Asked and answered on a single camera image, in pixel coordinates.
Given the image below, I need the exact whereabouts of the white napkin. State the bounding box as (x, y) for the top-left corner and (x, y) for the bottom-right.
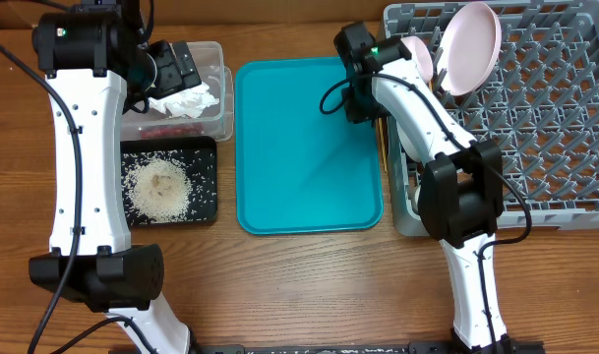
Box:
(149, 83), (219, 119)

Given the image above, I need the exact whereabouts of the large white plate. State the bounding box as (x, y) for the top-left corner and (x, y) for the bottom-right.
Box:
(436, 2), (502, 96)

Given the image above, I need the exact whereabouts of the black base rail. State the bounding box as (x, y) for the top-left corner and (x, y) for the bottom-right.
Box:
(106, 339), (546, 354)

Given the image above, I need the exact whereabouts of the clear plastic bin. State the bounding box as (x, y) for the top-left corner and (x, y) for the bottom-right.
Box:
(121, 41), (234, 142)

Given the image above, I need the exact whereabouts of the grey bowl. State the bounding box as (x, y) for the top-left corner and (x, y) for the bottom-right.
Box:
(397, 120), (424, 162)

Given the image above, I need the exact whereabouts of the teal serving tray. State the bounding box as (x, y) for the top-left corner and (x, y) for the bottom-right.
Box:
(234, 57), (384, 235)

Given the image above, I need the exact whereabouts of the red snack wrapper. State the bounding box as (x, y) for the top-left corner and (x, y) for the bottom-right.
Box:
(140, 123), (205, 140)

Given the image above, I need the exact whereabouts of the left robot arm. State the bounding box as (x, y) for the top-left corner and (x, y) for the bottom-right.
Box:
(29, 1), (200, 353)

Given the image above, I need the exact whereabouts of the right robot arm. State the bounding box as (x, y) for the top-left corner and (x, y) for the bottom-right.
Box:
(333, 22), (511, 353)

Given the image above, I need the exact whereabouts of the white bowl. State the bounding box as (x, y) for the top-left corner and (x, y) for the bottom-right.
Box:
(401, 36), (434, 84)

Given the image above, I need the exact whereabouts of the grey dish rack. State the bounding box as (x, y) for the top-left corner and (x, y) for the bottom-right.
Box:
(376, 0), (599, 237)

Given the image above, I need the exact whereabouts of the small white cup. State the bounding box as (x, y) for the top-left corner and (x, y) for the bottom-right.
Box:
(411, 186), (421, 213)

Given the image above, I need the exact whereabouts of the black tray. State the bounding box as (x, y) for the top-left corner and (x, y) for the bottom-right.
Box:
(120, 136), (219, 227)

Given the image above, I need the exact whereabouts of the white rice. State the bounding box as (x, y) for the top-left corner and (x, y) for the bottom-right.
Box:
(121, 149), (217, 223)

